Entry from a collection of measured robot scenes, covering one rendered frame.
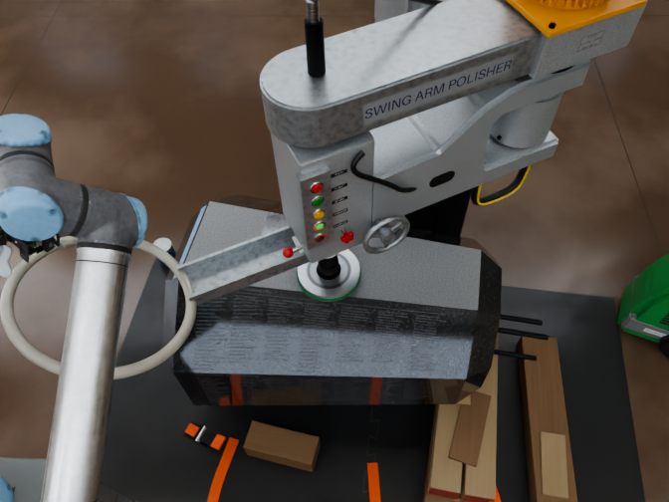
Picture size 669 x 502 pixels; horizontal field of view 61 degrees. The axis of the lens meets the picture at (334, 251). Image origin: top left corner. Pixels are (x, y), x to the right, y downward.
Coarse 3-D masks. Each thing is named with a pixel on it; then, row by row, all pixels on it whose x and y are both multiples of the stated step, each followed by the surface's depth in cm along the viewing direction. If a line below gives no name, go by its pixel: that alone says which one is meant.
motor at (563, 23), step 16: (512, 0) 138; (528, 0) 137; (544, 0) 134; (560, 0) 133; (576, 0) 130; (592, 0) 131; (608, 0) 136; (624, 0) 136; (640, 0) 136; (528, 16) 134; (544, 16) 133; (560, 16) 133; (576, 16) 133; (592, 16) 133; (608, 16) 134; (544, 32) 132; (560, 32) 131
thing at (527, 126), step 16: (560, 96) 160; (512, 112) 163; (528, 112) 161; (544, 112) 161; (496, 128) 172; (512, 128) 168; (528, 128) 166; (544, 128) 168; (512, 144) 172; (528, 144) 172
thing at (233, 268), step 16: (256, 240) 172; (272, 240) 176; (288, 240) 178; (208, 256) 169; (224, 256) 172; (240, 256) 174; (256, 256) 174; (272, 256) 174; (304, 256) 170; (192, 272) 171; (208, 272) 171; (224, 272) 171; (240, 272) 171; (256, 272) 166; (272, 272) 169; (208, 288) 163; (224, 288) 164; (240, 288) 168
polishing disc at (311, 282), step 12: (348, 252) 198; (312, 264) 196; (348, 264) 195; (300, 276) 193; (312, 276) 193; (348, 276) 192; (312, 288) 190; (324, 288) 190; (336, 288) 190; (348, 288) 190
